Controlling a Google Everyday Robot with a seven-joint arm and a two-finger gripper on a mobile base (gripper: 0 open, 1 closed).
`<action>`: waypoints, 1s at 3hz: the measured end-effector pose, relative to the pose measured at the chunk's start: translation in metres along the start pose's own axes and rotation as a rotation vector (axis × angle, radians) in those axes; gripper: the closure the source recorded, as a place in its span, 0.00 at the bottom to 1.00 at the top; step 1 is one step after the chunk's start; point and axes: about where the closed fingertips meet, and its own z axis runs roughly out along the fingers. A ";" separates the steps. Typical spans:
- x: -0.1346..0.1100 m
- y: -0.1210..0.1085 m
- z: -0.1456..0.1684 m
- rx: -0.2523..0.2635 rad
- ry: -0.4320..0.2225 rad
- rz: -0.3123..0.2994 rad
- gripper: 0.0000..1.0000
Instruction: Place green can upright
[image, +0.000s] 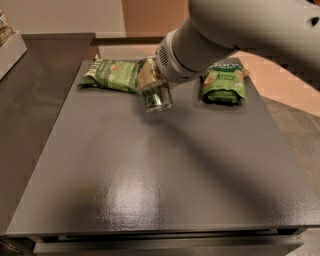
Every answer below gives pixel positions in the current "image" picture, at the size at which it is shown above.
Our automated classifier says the green soda can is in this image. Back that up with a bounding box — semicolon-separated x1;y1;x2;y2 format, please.
142;83;173;113

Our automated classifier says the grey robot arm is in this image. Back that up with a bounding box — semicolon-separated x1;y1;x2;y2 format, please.
155;0;320;88

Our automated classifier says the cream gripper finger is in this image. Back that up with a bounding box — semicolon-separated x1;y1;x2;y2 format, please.
137;56;165;90

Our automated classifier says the green snack bag right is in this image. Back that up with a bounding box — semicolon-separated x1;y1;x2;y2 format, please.
201;63;249;105

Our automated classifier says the white box at left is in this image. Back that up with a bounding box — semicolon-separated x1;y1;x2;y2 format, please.
0;9;29;81

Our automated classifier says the green chip bag left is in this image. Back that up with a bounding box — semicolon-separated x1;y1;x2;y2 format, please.
78;59;141;94

